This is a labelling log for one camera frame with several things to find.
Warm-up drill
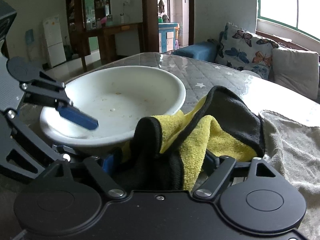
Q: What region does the plain beige cushion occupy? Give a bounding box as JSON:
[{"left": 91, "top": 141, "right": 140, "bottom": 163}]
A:
[{"left": 272, "top": 48, "right": 319, "bottom": 100}]

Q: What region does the butterfly print cushion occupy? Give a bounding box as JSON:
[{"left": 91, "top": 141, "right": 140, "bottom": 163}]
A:
[{"left": 215, "top": 22, "right": 279, "bottom": 80}]

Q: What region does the dark wooden cabinet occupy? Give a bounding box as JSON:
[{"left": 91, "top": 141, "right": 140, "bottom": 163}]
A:
[{"left": 66, "top": 0, "right": 111, "bottom": 57}]

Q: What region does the white ceramic bowl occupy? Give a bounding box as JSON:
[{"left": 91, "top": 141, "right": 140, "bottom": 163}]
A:
[{"left": 40, "top": 66, "right": 186, "bottom": 148}]

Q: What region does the blue white small cabinet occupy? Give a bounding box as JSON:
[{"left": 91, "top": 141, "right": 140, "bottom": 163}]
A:
[{"left": 158, "top": 22, "right": 180, "bottom": 53}]

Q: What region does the grey towel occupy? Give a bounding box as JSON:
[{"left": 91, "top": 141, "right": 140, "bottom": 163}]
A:
[{"left": 259, "top": 111, "right": 320, "bottom": 239}]

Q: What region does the white refrigerator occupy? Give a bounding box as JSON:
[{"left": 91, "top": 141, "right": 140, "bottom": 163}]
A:
[{"left": 43, "top": 16, "right": 66, "bottom": 68}]

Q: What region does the yellow black microfibre cloth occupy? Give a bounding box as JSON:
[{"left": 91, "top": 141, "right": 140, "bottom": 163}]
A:
[{"left": 111, "top": 86, "right": 265, "bottom": 191}]

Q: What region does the blue sofa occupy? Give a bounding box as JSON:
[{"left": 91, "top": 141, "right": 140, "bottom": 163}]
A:
[{"left": 172, "top": 41, "right": 217, "bottom": 62}]

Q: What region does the grey quilted star table mat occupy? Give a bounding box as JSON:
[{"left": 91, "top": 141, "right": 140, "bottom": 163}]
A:
[{"left": 18, "top": 52, "right": 253, "bottom": 120}]

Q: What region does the dark wooden table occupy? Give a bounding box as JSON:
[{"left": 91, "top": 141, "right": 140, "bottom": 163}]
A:
[{"left": 76, "top": 22, "right": 145, "bottom": 72}]

